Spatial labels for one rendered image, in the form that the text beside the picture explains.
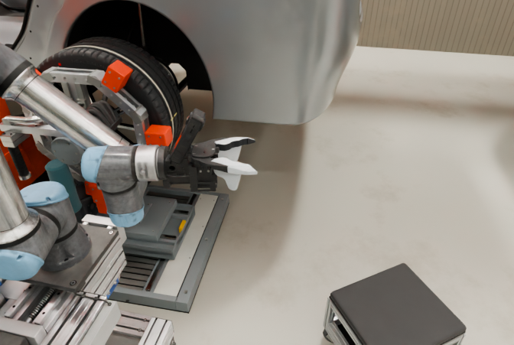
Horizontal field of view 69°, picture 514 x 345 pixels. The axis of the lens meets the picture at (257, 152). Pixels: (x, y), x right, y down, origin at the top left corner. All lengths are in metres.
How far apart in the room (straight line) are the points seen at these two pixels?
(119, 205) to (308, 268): 1.48
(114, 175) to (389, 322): 1.20
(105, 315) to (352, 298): 0.95
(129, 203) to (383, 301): 1.16
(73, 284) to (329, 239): 1.55
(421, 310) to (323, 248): 0.76
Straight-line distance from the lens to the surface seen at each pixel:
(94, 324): 1.19
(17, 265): 1.02
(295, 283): 2.10
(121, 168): 0.79
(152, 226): 2.13
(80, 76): 1.63
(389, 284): 1.75
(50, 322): 1.20
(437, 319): 1.72
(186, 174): 0.79
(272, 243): 2.28
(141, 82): 1.62
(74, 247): 1.19
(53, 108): 0.92
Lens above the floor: 1.66
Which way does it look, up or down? 33 degrees down
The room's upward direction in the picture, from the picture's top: straight up
